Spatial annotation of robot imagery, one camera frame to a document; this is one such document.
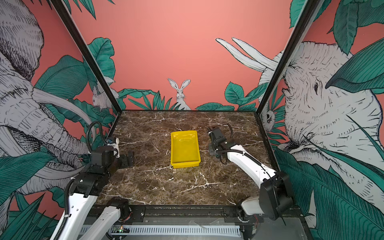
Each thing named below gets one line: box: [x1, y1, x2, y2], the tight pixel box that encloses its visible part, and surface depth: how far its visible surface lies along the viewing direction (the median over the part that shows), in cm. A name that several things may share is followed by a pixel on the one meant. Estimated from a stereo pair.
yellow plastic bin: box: [170, 130, 201, 169], surface depth 98 cm
